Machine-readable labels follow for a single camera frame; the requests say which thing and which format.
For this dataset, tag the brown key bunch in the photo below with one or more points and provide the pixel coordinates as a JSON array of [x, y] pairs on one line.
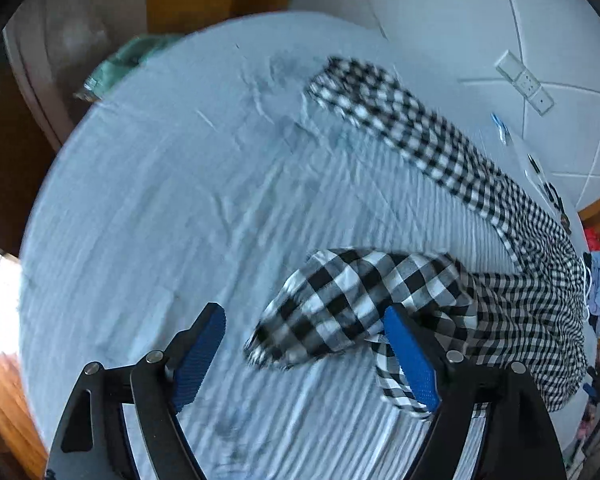
[[566, 225]]

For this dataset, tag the blank white wall switch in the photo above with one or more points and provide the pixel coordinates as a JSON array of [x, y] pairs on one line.
[[509, 65]]

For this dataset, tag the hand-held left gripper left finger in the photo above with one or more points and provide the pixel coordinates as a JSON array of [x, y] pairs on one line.
[[200, 357]]

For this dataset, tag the white paper sheets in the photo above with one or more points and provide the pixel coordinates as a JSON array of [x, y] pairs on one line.
[[525, 157]]

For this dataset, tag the white wall socket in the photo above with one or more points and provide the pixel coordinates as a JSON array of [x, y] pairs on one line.
[[526, 84]]

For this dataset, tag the black white checkered garment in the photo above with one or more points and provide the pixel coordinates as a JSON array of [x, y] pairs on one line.
[[510, 290]]

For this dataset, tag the red handbag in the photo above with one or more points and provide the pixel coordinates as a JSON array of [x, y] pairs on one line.
[[592, 237]]

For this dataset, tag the black pen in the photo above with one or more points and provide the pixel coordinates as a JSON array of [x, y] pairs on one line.
[[535, 164]]

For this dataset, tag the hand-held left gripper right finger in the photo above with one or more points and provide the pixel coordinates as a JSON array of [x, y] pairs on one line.
[[412, 365]]

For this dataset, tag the blue pen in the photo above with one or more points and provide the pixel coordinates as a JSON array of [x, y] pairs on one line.
[[500, 129]]

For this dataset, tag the green cloth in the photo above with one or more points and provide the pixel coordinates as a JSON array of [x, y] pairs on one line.
[[122, 62]]

